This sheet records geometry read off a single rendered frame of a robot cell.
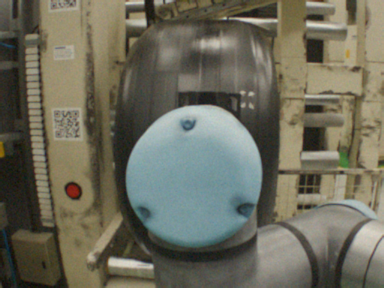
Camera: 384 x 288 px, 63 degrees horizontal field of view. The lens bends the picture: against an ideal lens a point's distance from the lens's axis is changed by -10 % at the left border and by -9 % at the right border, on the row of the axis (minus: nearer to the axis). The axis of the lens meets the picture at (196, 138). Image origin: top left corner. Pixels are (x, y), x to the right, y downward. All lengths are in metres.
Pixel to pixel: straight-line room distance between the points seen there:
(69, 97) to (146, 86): 0.26
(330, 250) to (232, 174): 0.14
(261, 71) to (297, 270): 0.39
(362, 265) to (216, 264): 0.11
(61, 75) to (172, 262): 0.63
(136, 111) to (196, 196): 0.40
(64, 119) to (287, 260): 0.64
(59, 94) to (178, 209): 0.65
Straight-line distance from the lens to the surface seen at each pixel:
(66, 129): 0.81
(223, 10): 1.12
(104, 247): 0.81
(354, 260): 0.28
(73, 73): 0.78
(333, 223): 0.30
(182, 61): 0.59
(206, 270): 0.22
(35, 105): 0.85
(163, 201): 0.18
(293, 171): 1.20
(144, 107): 0.56
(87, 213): 0.85
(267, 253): 0.26
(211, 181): 0.18
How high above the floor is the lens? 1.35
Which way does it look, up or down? 13 degrees down
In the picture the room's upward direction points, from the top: straight up
